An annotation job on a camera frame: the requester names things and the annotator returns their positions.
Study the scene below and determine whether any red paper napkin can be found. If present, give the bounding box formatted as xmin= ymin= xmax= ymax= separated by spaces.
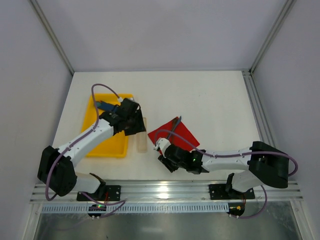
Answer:
xmin=147 ymin=119 xmax=200 ymax=152

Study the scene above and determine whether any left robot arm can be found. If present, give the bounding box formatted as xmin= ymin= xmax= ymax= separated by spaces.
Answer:
xmin=37 ymin=98 xmax=146 ymax=201

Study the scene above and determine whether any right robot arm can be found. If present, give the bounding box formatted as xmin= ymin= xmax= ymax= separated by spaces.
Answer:
xmin=154 ymin=138 xmax=290 ymax=198

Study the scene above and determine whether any blue pouch in tray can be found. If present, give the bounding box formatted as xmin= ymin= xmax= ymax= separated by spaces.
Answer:
xmin=96 ymin=101 xmax=119 ymax=113

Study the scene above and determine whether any yellow plastic tray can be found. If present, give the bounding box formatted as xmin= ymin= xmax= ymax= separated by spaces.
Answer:
xmin=81 ymin=93 xmax=129 ymax=158

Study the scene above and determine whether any right controller board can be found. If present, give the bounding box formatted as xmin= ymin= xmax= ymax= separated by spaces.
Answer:
xmin=227 ymin=202 xmax=245 ymax=217

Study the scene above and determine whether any controller board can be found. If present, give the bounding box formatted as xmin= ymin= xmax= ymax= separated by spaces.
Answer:
xmin=227 ymin=202 xmax=245 ymax=217
xmin=88 ymin=204 xmax=107 ymax=218

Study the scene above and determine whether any left controller board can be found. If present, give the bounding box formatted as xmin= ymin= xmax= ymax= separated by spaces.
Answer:
xmin=88 ymin=204 xmax=107 ymax=218

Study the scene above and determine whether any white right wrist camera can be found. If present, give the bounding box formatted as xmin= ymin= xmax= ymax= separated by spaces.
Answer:
xmin=153 ymin=137 xmax=171 ymax=153

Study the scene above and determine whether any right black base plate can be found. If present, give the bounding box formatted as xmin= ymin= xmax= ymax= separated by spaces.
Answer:
xmin=208 ymin=184 xmax=256 ymax=200

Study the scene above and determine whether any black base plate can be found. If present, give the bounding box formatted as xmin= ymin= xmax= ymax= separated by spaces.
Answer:
xmin=76 ymin=185 xmax=121 ymax=202
xmin=208 ymin=184 xmax=256 ymax=200

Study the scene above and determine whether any aluminium front rail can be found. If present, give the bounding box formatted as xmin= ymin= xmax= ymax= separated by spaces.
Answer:
xmin=29 ymin=180 xmax=303 ymax=205

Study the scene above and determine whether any slotted cable duct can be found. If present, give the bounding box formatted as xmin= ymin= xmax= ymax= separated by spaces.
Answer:
xmin=41 ymin=202 xmax=228 ymax=214

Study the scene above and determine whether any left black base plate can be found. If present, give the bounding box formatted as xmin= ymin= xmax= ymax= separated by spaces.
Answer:
xmin=76 ymin=185 xmax=121 ymax=202

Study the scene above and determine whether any right aluminium side rail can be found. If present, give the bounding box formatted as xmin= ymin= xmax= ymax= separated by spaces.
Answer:
xmin=242 ymin=70 xmax=276 ymax=147

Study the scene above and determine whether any left aluminium frame post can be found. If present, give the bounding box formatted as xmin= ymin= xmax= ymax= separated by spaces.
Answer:
xmin=28 ymin=0 xmax=75 ymax=76

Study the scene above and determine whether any aluminium frame post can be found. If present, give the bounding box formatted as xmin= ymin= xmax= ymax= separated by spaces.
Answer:
xmin=28 ymin=0 xmax=75 ymax=76
xmin=249 ymin=0 xmax=297 ymax=75

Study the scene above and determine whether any right aluminium frame post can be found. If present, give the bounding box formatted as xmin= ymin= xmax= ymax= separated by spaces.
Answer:
xmin=249 ymin=0 xmax=297 ymax=75

